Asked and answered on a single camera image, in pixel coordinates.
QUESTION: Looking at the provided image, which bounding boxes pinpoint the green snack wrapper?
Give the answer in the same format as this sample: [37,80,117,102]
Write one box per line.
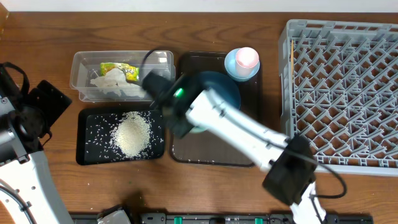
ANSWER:
[100,62,139,82]

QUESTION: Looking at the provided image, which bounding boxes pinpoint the dark blue plate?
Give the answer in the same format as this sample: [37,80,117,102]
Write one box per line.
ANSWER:
[197,71,241,109]

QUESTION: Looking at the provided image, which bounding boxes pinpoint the white tissue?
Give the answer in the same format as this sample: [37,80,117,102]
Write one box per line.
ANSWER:
[90,68,146,98]

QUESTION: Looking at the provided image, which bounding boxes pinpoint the light blue bowl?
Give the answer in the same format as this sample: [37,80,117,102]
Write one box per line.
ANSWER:
[224,48,260,82]

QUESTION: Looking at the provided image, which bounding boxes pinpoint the pink cup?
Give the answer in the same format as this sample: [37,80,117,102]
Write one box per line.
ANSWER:
[235,47,259,78]

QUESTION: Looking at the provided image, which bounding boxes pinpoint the wooden chopstick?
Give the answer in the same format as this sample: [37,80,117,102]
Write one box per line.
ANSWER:
[290,39,294,81]

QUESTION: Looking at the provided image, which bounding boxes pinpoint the mint green bowl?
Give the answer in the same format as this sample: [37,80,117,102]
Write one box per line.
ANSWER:
[190,126,207,134]

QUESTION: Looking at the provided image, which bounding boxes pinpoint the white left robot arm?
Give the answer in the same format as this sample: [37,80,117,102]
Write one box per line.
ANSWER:
[1,62,73,223]

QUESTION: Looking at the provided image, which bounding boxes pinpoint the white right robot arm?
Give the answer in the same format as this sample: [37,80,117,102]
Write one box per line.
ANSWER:
[142,71,326,223]

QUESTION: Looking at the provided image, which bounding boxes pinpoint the black food waste tray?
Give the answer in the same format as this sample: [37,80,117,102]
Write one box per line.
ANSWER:
[76,104,165,166]

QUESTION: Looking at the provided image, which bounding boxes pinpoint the grey dishwasher rack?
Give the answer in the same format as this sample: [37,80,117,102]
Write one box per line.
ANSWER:
[278,19,397,177]

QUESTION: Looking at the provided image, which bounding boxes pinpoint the brown serving tray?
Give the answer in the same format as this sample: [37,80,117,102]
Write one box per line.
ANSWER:
[170,51,262,167]

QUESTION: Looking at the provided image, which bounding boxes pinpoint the pile of white rice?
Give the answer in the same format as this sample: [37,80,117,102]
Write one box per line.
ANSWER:
[109,111,151,159]

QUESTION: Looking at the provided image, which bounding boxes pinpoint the clear plastic bin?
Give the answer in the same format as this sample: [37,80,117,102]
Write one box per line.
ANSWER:
[70,50,175,103]

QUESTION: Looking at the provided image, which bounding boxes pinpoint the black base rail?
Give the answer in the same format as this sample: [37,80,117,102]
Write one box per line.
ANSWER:
[70,212,374,224]

